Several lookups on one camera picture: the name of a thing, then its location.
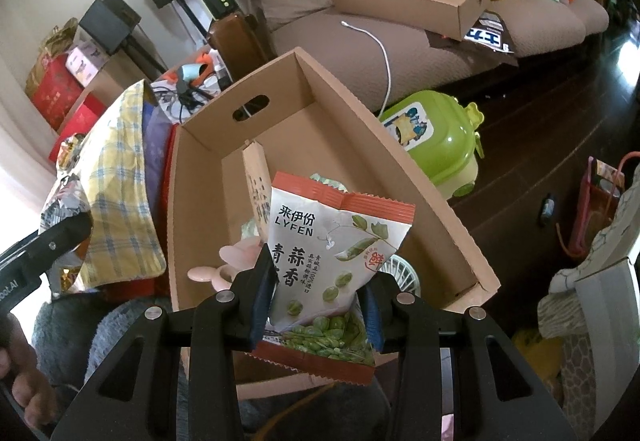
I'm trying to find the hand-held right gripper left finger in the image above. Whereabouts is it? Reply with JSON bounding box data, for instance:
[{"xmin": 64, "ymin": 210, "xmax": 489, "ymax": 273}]
[{"xmin": 50, "ymin": 248, "xmax": 278, "ymax": 441}]

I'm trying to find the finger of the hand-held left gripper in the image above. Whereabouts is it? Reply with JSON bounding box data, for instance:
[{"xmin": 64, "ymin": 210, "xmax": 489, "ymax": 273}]
[{"xmin": 22, "ymin": 211, "xmax": 94, "ymax": 282}]

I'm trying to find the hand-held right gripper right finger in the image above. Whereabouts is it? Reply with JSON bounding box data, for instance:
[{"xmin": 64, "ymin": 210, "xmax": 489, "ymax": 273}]
[{"xmin": 360, "ymin": 272, "xmax": 578, "ymax": 441}]

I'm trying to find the green daisy handheld fan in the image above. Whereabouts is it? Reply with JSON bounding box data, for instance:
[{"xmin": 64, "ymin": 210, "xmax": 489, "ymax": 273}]
[{"xmin": 387, "ymin": 255, "xmax": 425, "ymax": 297}]

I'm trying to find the pink handheld fan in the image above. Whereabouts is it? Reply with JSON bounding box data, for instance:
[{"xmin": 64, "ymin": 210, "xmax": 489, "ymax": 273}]
[{"xmin": 187, "ymin": 241, "xmax": 266, "ymax": 294}]

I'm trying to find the green pea snack packet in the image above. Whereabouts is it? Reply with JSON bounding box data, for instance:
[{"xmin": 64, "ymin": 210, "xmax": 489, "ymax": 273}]
[{"xmin": 252, "ymin": 171, "xmax": 417, "ymax": 384}]

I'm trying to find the wooden folding fan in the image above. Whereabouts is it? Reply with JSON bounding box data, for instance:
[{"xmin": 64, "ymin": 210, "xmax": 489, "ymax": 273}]
[{"xmin": 242, "ymin": 141, "xmax": 275, "ymax": 239}]

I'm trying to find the large cardboard box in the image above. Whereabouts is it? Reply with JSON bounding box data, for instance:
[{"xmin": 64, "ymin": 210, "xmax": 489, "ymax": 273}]
[{"xmin": 167, "ymin": 47, "xmax": 501, "ymax": 402}]

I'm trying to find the person's left hand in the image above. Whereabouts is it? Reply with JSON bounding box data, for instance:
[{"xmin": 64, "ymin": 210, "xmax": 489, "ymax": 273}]
[{"xmin": 0, "ymin": 316, "xmax": 58, "ymax": 427}]

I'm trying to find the person's blue fleece robe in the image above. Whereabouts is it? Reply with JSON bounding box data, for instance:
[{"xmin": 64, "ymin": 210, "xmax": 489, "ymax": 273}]
[{"xmin": 32, "ymin": 293, "xmax": 391, "ymax": 441}]

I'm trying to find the shiny gold snack packet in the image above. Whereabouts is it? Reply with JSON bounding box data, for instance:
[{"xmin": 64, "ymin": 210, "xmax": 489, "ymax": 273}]
[{"xmin": 54, "ymin": 133, "xmax": 88, "ymax": 174}]

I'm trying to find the yellow plaid tablecloth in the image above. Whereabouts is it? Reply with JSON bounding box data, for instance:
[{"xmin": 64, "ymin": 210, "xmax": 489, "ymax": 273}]
[{"xmin": 40, "ymin": 80, "xmax": 168, "ymax": 294}]

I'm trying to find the red biscuit box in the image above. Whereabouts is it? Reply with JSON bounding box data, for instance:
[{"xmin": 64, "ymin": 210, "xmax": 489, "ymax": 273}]
[{"xmin": 47, "ymin": 93, "xmax": 108, "ymax": 162}]

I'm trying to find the purple under cloth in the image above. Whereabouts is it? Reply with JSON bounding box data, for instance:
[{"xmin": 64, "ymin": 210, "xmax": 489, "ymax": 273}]
[{"xmin": 141, "ymin": 88, "xmax": 176, "ymax": 222}]

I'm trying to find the red gift box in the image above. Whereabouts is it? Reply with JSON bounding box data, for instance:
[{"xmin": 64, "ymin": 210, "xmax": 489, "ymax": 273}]
[{"xmin": 27, "ymin": 53, "xmax": 86, "ymax": 132}]

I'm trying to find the brown cardboard carton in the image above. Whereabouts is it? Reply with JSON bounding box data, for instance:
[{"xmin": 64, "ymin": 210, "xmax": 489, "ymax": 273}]
[{"xmin": 82, "ymin": 48, "xmax": 151, "ymax": 106}]

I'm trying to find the white pink tissue box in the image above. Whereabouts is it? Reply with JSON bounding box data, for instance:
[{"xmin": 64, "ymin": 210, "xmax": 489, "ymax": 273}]
[{"xmin": 65, "ymin": 41, "xmax": 106, "ymax": 84}]

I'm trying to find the gold gift bag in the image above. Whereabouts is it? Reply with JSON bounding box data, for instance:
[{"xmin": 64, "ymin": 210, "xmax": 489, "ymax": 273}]
[{"xmin": 26, "ymin": 18, "xmax": 81, "ymax": 86}]

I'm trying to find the black speaker stand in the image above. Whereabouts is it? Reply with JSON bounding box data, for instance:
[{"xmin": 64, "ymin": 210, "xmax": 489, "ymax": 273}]
[
  {"xmin": 125, "ymin": 33, "xmax": 168, "ymax": 76},
  {"xmin": 175, "ymin": 0, "xmax": 211, "ymax": 46}
]

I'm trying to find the white patterned cushion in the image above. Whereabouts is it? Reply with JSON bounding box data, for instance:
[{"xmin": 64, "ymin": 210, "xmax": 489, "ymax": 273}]
[{"xmin": 537, "ymin": 176, "xmax": 640, "ymax": 441}]

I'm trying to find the pink shopping bag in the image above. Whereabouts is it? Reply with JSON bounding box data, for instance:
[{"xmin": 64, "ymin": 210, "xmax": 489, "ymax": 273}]
[{"xmin": 557, "ymin": 152, "xmax": 640, "ymax": 262}]

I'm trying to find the brown sofa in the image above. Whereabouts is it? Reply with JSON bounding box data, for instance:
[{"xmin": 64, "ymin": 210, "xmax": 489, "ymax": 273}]
[{"xmin": 207, "ymin": 0, "xmax": 611, "ymax": 86}]

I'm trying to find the black white printed bag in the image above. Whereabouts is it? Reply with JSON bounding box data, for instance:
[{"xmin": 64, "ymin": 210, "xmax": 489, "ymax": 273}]
[{"xmin": 462, "ymin": 18, "xmax": 516, "ymax": 54}]

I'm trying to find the white cable on sofa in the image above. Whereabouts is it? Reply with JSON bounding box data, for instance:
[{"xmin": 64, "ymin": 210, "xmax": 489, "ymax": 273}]
[{"xmin": 341, "ymin": 20, "xmax": 392, "ymax": 116}]

